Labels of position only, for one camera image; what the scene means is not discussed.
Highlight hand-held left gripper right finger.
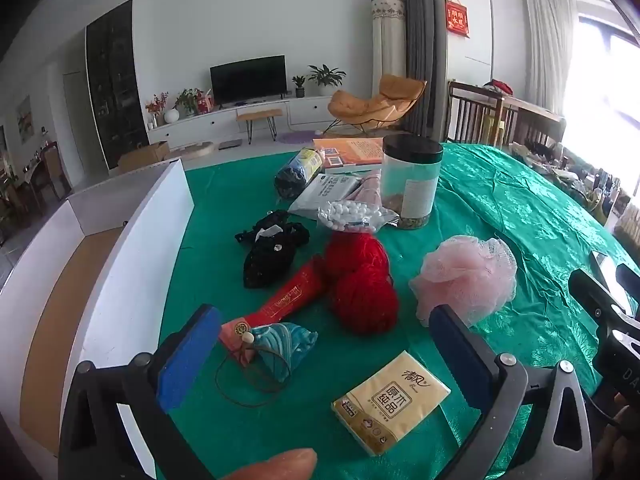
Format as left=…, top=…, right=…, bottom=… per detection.
left=429, top=304, right=593, bottom=480

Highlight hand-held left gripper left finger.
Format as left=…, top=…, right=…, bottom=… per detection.
left=59, top=304, right=223, bottom=480

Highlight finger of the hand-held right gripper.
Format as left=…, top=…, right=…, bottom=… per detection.
left=569, top=269, right=627, bottom=330
left=616, top=262, right=640, bottom=307

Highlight pink mesh bath loofah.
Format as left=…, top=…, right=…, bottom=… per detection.
left=409, top=235, right=518, bottom=328

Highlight yellow tissue packet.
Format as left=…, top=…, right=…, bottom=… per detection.
left=331, top=351, right=452, bottom=457

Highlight teal fabric sachet with cord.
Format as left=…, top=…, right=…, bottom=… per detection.
left=215, top=322, right=318, bottom=408

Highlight white cardboard box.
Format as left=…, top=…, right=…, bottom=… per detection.
left=0, top=157, right=196, bottom=480

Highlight red yarn ball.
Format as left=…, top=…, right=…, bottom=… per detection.
left=324, top=232, right=391, bottom=281
left=329, top=265, right=401, bottom=336

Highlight red snack packet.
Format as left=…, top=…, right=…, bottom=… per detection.
left=220, top=255, right=331, bottom=366

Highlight black lace garment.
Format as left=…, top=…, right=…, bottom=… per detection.
left=235, top=210, right=311, bottom=290

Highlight clear bag of cotton swabs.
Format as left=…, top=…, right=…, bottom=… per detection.
left=316, top=200, right=401, bottom=235

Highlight pink packet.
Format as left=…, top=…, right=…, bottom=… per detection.
left=345, top=170, right=386, bottom=208

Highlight roll of black garbage bags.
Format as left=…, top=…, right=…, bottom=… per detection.
left=274, top=147, right=325, bottom=200

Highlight white wet wipes packet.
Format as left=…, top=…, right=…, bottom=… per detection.
left=287, top=174, right=368, bottom=221

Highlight person's right hand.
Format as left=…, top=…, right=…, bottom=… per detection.
left=592, top=404, right=640, bottom=480

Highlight person's left hand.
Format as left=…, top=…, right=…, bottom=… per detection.
left=220, top=447, right=318, bottom=480

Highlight green patterned tablecloth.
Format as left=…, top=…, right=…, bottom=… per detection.
left=157, top=142, right=621, bottom=480

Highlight pile of assorted small items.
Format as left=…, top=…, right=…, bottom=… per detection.
left=510, top=140, right=640, bottom=241

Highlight clear plastic jar black lid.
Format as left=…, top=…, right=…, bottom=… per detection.
left=380, top=134, right=445, bottom=231

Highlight dark wooden chair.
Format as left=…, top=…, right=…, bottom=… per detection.
left=510, top=107, right=568, bottom=148
left=446, top=80, right=521, bottom=148

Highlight brown cardboard box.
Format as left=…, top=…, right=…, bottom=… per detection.
left=117, top=141, right=171, bottom=173

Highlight wooden dining chair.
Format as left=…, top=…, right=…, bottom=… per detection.
left=42, top=142, right=73, bottom=201

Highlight orange book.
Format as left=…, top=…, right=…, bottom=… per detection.
left=312, top=137, right=388, bottom=176

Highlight white television cabinet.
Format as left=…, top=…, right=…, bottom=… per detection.
left=146, top=95, right=351, bottom=147

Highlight wooden bench with metal legs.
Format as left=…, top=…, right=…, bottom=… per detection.
left=236, top=108, right=284, bottom=143

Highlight white sheer curtain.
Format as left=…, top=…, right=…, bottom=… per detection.
left=525, top=0, right=581, bottom=116

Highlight red flower arrangement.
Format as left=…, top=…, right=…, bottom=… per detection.
left=145, top=92, right=170, bottom=128

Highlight bushy green houseplant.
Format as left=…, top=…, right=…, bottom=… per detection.
left=174, top=87, right=203, bottom=116

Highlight orange lounge chair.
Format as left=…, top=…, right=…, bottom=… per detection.
left=324, top=74, right=428, bottom=136

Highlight black display cabinet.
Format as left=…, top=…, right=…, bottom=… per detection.
left=85, top=0, right=151, bottom=171

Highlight black television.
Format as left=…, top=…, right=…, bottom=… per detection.
left=210, top=55, right=287, bottom=108

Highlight large green potted plant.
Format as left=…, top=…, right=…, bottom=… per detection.
left=307, top=64, right=347, bottom=96

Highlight grey curtain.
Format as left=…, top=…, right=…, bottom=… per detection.
left=389, top=0, right=448, bottom=141

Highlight covered standing air conditioner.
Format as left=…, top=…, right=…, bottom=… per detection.
left=371, top=0, right=408, bottom=106

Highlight black cable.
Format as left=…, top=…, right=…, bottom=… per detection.
left=584, top=394, right=622, bottom=428

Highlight framed wall picture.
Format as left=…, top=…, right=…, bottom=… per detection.
left=15, top=95, right=36, bottom=136

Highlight red wall calendar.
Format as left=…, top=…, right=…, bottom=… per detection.
left=445, top=0, right=471, bottom=38

